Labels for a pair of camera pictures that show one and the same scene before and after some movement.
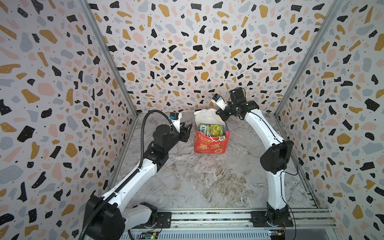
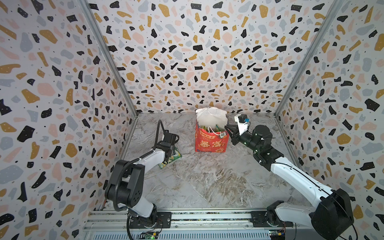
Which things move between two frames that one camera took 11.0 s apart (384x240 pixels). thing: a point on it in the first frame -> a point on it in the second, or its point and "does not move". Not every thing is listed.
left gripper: x=184 y=135 -> x=158 y=145
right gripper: x=226 y=111 -> x=237 y=135
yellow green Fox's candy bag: x=213 y=130 -> x=176 y=154
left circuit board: x=148 y=235 does not move
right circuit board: x=277 y=234 does not move
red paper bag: x=204 y=144 does not move
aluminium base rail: x=308 y=224 does not move
